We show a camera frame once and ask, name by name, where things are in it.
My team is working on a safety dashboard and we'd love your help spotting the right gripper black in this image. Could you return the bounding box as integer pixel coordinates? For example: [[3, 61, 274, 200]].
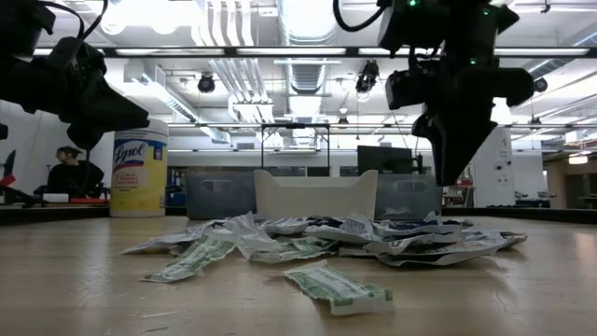
[[412, 55, 535, 187]]

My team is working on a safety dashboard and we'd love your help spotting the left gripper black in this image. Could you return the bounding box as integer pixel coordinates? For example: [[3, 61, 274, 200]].
[[46, 35, 152, 150]]

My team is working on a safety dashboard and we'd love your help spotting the white printed first-aid packet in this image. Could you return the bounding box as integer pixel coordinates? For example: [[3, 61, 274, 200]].
[[257, 217, 324, 236], [119, 221, 218, 257], [305, 213, 389, 246], [222, 211, 283, 260]]

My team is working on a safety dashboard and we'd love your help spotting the red tool shelf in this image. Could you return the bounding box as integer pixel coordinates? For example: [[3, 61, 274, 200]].
[[447, 179, 473, 206]]

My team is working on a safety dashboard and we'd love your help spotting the person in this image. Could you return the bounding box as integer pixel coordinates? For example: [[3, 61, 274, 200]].
[[46, 146, 106, 200]]

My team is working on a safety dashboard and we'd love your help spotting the black computer monitor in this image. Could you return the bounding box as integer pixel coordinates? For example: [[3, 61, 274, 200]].
[[357, 145, 414, 176]]

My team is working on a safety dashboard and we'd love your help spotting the yellow Lysol wipes canister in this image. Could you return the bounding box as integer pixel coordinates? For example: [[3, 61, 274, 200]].
[[109, 119, 170, 219]]

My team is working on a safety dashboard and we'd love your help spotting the blue storage rack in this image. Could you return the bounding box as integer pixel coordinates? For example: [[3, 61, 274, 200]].
[[166, 168, 187, 207]]

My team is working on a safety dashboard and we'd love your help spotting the black stand with red part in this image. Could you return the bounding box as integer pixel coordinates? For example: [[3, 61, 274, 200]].
[[0, 148, 36, 209]]

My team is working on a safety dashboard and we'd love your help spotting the red label large white packet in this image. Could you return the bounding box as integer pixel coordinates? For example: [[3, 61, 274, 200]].
[[376, 231, 510, 268]]

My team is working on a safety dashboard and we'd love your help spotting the narrow grey plastic bin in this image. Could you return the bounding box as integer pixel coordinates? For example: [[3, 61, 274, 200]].
[[185, 171, 257, 221]]

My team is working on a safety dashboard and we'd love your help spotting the white plastic bin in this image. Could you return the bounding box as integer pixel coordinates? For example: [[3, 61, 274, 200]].
[[253, 168, 380, 221]]

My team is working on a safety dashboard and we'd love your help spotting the black overhead light bar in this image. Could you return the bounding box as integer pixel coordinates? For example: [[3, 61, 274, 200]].
[[32, 45, 597, 60]]

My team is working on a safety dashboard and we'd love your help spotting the green print bandage packet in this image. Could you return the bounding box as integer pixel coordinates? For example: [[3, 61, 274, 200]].
[[283, 259, 396, 317], [249, 236, 340, 264], [141, 231, 240, 284]]

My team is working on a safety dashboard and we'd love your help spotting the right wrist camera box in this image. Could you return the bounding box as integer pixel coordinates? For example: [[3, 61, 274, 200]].
[[385, 69, 423, 111]]

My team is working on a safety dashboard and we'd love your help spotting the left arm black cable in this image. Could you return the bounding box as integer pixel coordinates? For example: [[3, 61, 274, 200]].
[[39, 0, 109, 39]]

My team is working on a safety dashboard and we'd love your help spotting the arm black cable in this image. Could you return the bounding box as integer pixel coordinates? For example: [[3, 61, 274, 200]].
[[332, 0, 388, 34], [39, 0, 109, 39]]

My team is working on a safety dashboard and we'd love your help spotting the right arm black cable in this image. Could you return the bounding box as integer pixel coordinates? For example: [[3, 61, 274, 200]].
[[332, 0, 388, 34]]

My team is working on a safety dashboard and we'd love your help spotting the black background rig frame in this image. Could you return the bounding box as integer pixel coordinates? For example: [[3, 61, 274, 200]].
[[259, 122, 332, 170]]

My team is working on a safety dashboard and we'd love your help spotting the silver ceiling air duct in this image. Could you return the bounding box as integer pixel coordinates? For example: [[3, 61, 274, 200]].
[[277, 0, 341, 94]]

